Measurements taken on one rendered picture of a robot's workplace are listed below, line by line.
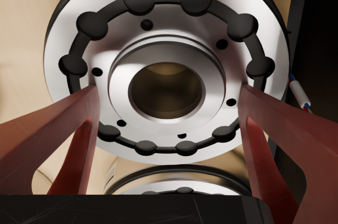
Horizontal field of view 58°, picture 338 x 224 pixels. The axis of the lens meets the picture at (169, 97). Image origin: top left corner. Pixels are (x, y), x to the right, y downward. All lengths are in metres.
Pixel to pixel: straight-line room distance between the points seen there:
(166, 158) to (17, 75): 0.09
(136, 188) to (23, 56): 0.09
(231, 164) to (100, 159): 0.09
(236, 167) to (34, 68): 0.13
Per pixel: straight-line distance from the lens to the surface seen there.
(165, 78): 0.16
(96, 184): 0.23
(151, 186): 0.18
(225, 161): 0.19
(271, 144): 0.22
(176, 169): 0.17
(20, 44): 0.17
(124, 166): 0.19
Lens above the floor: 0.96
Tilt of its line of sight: 52 degrees down
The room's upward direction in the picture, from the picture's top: 180 degrees clockwise
